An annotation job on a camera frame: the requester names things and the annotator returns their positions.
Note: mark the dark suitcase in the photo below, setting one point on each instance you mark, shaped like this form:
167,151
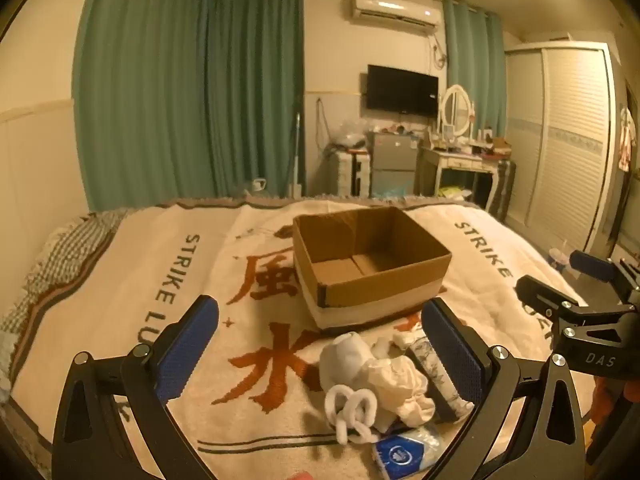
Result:
502,187

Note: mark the printed cream blanket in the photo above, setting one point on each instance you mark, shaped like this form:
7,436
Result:
150,270

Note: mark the white louvred wardrobe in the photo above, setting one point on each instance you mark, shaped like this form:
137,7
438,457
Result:
565,140

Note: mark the marble patterned pouch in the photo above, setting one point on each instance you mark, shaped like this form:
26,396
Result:
427,360

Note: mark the grey mini fridge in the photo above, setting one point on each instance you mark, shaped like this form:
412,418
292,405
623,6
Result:
392,160

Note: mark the small white cloth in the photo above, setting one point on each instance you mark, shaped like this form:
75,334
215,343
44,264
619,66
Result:
400,338

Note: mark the black wall television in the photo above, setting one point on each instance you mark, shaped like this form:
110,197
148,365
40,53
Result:
402,89

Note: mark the blue tissue packet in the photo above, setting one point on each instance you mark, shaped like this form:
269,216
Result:
400,452

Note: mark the wide green curtain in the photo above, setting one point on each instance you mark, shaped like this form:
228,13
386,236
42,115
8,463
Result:
140,85

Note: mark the white dressing table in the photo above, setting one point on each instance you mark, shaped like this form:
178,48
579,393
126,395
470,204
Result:
460,160

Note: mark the grey checkered bedsheet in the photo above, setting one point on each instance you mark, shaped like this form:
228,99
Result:
70,240

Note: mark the white storage case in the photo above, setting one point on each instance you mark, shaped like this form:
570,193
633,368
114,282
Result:
350,172

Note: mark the hanging pink cloth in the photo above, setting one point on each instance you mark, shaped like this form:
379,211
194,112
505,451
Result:
626,140

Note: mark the clear plastic cup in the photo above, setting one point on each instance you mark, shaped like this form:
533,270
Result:
558,260

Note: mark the narrow green curtain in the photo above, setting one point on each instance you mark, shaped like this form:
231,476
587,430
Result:
475,70

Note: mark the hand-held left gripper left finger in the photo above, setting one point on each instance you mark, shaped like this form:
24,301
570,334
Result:
190,350

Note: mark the oval white vanity mirror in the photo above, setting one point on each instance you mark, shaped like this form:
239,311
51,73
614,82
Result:
456,107

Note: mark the white jug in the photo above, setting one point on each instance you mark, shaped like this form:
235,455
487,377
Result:
258,185

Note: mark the white air conditioner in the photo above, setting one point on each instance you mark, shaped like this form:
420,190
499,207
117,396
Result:
395,10

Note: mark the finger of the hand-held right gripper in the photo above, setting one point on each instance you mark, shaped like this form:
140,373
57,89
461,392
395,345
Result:
542,292
592,263

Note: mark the clear plastic bag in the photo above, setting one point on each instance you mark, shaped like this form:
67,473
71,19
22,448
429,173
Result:
347,135

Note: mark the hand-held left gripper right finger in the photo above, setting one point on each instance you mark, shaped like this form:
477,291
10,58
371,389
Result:
455,355

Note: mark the cream cloth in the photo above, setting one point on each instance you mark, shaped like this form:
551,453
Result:
400,385

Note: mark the white mop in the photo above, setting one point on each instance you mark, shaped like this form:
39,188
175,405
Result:
297,160

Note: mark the cardboard box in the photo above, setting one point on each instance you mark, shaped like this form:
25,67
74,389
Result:
380,285

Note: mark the light grey sock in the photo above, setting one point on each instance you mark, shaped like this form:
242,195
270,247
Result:
345,360

